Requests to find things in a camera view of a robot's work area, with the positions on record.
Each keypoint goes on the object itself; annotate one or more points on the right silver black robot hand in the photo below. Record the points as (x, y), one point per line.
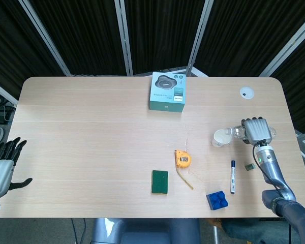
(256, 130)

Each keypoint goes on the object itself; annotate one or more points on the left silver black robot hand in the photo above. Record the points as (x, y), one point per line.
(0, 175)

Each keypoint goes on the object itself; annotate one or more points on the clear plastic water bottle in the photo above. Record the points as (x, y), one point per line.
(235, 132)

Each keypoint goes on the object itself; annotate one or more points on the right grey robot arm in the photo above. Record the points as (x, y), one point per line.
(270, 166)

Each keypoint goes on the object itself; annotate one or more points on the white flower-print paper cup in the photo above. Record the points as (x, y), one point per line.
(219, 137)

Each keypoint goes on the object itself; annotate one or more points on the small green eraser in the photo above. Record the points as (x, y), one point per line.
(249, 166)

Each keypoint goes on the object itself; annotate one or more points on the blue white marker pen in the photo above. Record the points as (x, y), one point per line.
(232, 175)

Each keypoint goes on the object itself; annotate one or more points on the black floor equipment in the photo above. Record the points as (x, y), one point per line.
(0, 114)

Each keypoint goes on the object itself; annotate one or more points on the orange tape measure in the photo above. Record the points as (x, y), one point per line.
(183, 159)

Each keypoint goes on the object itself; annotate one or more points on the blue toy building block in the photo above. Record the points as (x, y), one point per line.
(216, 200)

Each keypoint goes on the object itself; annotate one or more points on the teal speaker product box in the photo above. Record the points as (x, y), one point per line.
(167, 87)

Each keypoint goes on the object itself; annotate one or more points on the green yellow scrub sponge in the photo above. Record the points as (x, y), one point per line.
(159, 181)

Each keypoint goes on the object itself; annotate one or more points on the grey metal table leg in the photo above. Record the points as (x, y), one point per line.
(216, 235)

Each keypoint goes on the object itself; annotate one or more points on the grey blue robot torso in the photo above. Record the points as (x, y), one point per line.
(145, 231)

